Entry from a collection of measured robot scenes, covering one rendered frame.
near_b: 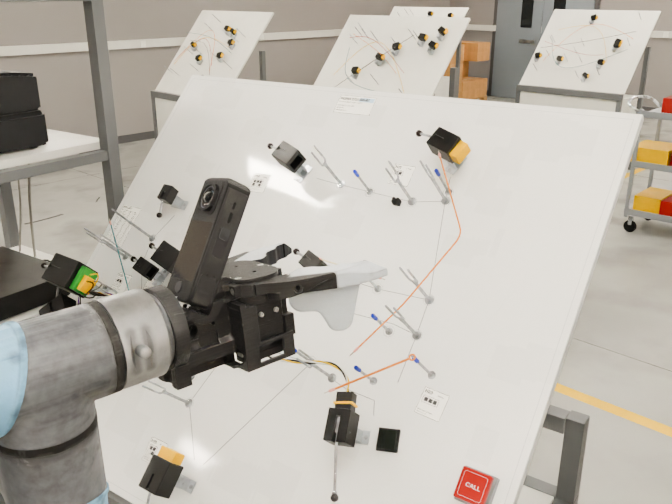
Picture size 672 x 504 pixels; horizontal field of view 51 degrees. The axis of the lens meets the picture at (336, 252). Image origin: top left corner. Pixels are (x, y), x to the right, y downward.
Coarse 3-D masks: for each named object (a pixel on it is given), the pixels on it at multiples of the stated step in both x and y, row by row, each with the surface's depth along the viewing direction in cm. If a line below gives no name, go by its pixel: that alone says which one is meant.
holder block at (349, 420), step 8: (336, 408) 120; (328, 416) 120; (336, 416) 119; (344, 416) 118; (352, 416) 119; (328, 424) 119; (344, 424) 118; (352, 424) 119; (328, 432) 118; (344, 432) 117; (352, 432) 119; (328, 440) 118; (336, 440) 117; (344, 440) 116; (352, 440) 119
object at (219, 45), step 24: (216, 24) 721; (240, 24) 695; (264, 24) 671; (192, 48) 718; (216, 48) 701; (240, 48) 676; (168, 72) 734; (192, 72) 707; (216, 72) 682; (240, 72) 662; (264, 72) 682; (168, 96) 708
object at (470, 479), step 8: (464, 472) 111; (472, 472) 111; (480, 472) 110; (464, 480) 111; (472, 480) 110; (480, 480) 110; (488, 480) 109; (456, 488) 111; (464, 488) 110; (472, 488) 110; (480, 488) 109; (488, 488) 109; (456, 496) 110; (464, 496) 110; (472, 496) 109; (480, 496) 109
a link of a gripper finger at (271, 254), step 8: (264, 248) 72; (272, 248) 72; (280, 248) 73; (288, 248) 75; (248, 256) 69; (256, 256) 69; (264, 256) 69; (272, 256) 71; (280, 256) 73; (272, 264) 71
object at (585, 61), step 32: (544, 32) 793; (576, 32) 769; (608, 32) 746; (640, 32) 725; (544, 64) 774; (576, 64) 751; (608, 64) 729; (544, 96) 761; (576, 96) 734; (608, 96) 711
